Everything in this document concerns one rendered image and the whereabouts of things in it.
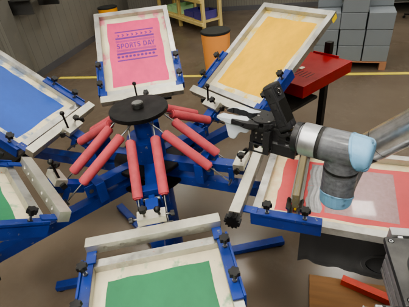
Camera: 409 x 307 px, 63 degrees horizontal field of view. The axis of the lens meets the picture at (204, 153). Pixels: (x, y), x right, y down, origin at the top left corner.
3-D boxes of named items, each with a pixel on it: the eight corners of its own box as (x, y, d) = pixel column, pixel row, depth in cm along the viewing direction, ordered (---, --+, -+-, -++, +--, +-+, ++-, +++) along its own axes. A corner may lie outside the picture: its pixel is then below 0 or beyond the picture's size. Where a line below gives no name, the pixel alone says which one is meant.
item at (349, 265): (395, 278, 161) (416, 226, 140) (397, 293, 154) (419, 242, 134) (298, 256, 176) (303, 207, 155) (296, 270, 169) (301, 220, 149)
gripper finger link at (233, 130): (212, 137, 85) (247, 143, 81) (212, 115, 82) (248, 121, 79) (217, 132, 87) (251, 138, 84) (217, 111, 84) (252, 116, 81)
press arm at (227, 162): (249, 168, 176) (248, 161, 173) (246, 175, 171) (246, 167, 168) (218, 164, 181) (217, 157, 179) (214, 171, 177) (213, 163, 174)
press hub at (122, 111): (208, 250, 258) (187, 88, 181) (188, 296, 227) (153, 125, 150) (162, 239, 271) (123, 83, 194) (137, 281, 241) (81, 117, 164)
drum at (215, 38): (207, 70, 567) (202, 26, 525) (234, 69, 557) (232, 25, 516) (201, 81, 530) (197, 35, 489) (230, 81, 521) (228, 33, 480)
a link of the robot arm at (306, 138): (316, 133, 70) (328, 120, 76) (295, 128, 72) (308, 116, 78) (311, 164, 73) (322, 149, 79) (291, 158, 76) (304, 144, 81)
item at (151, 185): (236, 138, 212) (235, 122, 205) (190, 229, 153) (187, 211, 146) (126, 126, 239) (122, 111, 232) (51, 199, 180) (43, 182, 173)
